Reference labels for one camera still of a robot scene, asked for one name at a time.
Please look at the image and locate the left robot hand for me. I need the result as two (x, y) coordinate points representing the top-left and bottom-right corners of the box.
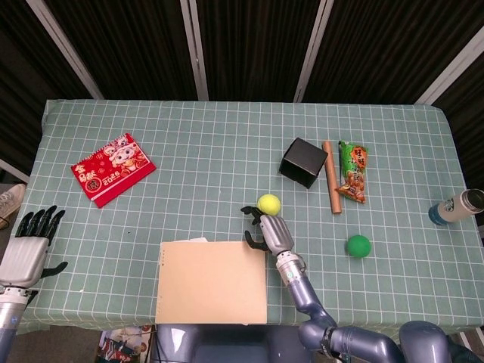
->
(0, 205), (70, 289)

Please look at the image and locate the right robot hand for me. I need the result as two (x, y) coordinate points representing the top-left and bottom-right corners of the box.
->
(240, 205), (296, 256)

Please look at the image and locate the yellow tennis ball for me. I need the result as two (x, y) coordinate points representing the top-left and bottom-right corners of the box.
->
(257, 194), (282, 216)

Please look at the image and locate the black cardboard box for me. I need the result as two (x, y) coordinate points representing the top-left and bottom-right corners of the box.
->
(279, 137), (329, 190)

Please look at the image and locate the green ball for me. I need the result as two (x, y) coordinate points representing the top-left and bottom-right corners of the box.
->
(344, 234), (372, 259)

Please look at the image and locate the white sneaker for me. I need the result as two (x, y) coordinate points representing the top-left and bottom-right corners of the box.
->
(0, 183), (26, 230)

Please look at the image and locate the green checkered tablecloth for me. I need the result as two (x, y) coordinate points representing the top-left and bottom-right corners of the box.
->
(17, 99), (484, 335)

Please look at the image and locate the beige notebook cover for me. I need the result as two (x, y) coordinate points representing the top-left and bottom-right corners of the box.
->
(154, 240), (268, 325)

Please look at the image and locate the wooden rolling pin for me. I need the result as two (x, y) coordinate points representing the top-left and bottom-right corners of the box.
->
(321, 141), (343, 216)

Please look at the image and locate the green snack bag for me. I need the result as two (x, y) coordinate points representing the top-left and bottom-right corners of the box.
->
(334, 140), (368, 205)

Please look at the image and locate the red desk calendar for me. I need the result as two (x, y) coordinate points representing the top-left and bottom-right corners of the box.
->
(70, 132), (157, 209)

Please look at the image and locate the robot torso base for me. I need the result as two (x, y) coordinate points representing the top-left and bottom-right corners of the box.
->
(155, 323), (315, 363)

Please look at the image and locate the colourful printed bag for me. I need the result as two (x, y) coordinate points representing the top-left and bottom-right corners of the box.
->
(96, 324), (154, 363)

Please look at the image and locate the white thermos bottle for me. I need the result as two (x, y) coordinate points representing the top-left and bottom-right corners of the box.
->
(427, 188), (484, 227)

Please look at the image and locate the white partition frame post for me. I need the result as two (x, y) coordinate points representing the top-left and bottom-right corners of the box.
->
(26, 0), (105, 101)
(414, 33), (484, 105)
(179, 0), (210, 101)
(293, 0), (336, 103)

